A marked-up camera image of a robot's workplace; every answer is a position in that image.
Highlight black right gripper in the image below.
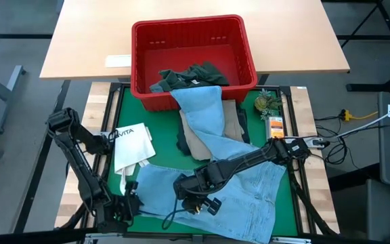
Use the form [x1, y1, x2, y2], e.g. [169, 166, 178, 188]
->
[173, 163, 223, 216]

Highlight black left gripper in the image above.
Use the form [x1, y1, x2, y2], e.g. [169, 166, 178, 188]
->
[105, 180, 144, 225]

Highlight beige garment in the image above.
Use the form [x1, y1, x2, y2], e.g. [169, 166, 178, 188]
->
[179, 99, 246, 162]

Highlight dark blue denim jeans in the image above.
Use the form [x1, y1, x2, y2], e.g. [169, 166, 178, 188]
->
[175, 107, 251, 157]

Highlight pale blue denim garment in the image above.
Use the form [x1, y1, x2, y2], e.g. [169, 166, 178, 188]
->
[135, 83, 287, 244]

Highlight red plastic laundry bin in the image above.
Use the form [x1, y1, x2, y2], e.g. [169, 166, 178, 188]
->
[130, 14, 259, 113]

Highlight cream canvas tote bag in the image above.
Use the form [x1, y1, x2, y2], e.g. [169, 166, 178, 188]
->
[113, 122, 157, 197]

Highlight green table mat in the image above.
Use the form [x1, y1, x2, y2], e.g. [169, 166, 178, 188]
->
[99, 87, 298, 237]

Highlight black diagonal strut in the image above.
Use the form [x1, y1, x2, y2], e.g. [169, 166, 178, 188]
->
[288, 169, 339, 237]
[59, 203, 91, 230]

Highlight orange and white card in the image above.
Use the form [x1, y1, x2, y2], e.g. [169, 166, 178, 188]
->
[265, 115, 286, 140]

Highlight small artificial potted plant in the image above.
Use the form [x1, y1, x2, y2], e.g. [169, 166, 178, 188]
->
[253, 88, 283, 120]

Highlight dark green garment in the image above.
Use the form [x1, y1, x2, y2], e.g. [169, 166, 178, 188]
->
[157, 62, 230, 92]

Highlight white paper label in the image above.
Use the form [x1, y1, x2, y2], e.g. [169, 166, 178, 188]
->
[104, 54, 133, 68]

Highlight grey metal stand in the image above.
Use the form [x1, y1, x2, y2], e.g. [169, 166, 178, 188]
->
[0, 65, 26, 135]

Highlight light wood table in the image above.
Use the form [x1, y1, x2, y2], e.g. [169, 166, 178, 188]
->
[39, 0, 351, 81]

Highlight grey box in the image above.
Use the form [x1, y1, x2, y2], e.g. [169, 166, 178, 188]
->
[330, 178, 390, 241]

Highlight black metal stand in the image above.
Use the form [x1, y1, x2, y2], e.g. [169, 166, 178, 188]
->
[337, 0, 390, 92]

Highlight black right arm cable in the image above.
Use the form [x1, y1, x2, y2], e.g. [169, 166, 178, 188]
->
[161, 198, 196, 230]

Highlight silver frame bracket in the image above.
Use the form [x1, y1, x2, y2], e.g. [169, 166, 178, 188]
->
[83, 232, 114, 244]
[272, 236, 311, 244]

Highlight black aluminium table frame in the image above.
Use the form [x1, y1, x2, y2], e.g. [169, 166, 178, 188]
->
[54, 82, 340, 244]

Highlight black cable bundle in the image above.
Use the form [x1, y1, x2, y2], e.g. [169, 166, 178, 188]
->
[313, 115, 351, 167]

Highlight yellow floor cable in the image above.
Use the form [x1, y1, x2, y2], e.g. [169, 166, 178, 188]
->
[340, 108, 378, 122]

